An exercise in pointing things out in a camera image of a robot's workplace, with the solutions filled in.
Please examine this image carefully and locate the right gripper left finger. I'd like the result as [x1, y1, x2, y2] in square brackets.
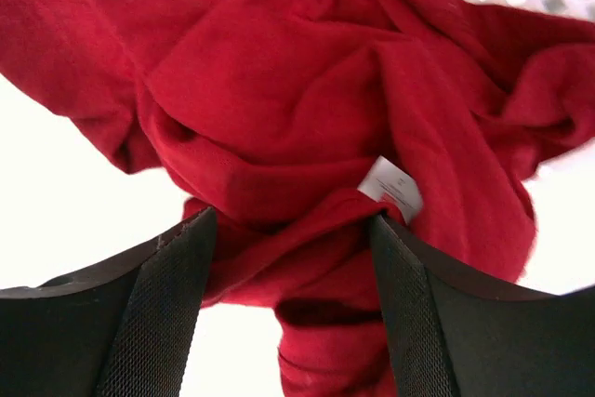
[1, 208, 217, 397]

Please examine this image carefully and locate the dark red t shirt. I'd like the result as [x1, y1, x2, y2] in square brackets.
[1, 0, 594, 396]

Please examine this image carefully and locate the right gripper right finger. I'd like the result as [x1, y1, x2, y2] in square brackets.
[370, 215, 594, 396]

